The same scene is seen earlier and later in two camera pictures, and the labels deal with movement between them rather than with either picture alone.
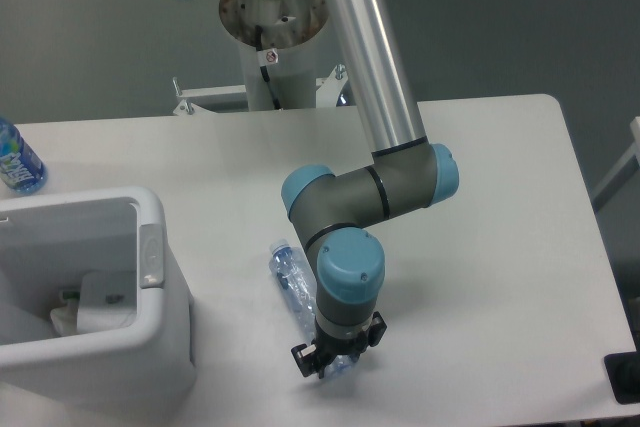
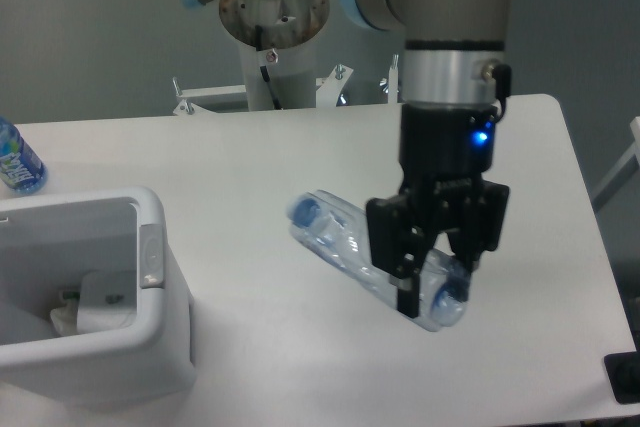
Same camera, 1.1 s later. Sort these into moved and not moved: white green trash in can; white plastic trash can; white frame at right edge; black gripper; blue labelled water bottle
Moved: black gripper
Not moved: blue labelled water bottle; white green trash in can; white frame at right edge; white plastic trash can
